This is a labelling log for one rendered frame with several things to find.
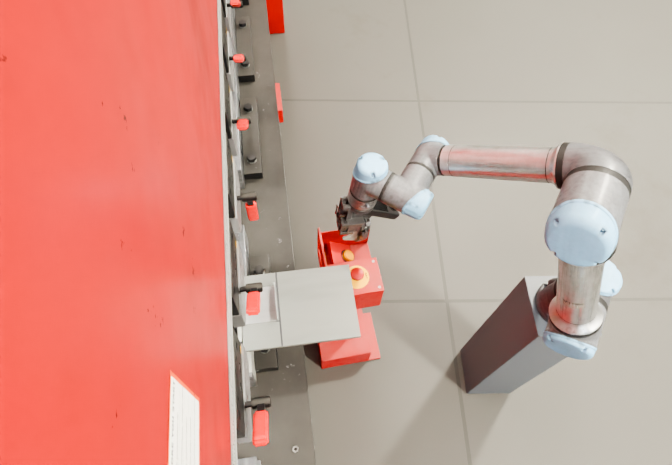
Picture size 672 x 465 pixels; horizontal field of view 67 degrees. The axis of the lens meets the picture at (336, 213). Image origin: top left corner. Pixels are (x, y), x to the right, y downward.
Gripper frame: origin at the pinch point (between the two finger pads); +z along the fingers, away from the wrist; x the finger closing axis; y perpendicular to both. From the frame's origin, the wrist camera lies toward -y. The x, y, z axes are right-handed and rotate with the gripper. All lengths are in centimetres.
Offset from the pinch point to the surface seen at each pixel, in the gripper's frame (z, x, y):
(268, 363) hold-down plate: -4.2, 33.3, 29.4
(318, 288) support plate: -14.9, 20.4, 16.2
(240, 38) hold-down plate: -4, -80, 26
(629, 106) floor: 67, -101, -193
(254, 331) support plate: -13.5, 28.2, 32.0
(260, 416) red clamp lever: -43, 51, 33
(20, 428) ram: -105, 61, 42
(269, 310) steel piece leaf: -14.1, 23.9, 28.1
